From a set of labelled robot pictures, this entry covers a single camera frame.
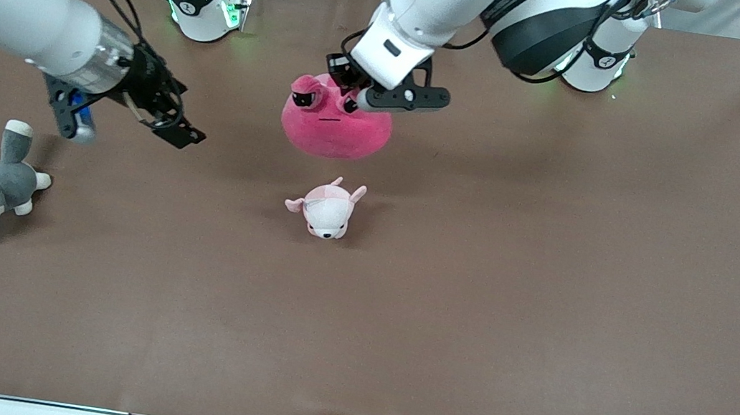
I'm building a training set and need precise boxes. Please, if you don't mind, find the hot pink round plush toy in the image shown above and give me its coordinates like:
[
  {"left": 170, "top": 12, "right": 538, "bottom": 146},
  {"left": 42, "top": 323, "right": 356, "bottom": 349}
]
[{"left": 277, "top": 68, "right": 399, "bottom": 167}]

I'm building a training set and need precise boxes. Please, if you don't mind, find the light pink plush puppy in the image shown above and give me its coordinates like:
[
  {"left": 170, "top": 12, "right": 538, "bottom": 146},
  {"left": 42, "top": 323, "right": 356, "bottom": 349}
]
[{"left": 280, "top": 169, "right": 369, "bottom": 244}]

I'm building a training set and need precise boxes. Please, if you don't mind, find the paper table cover sheet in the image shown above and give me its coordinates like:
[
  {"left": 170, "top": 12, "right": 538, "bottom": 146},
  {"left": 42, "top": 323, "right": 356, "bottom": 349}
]
[{"left": 0, "top": 0, "right": 740, "bottom": 415}]

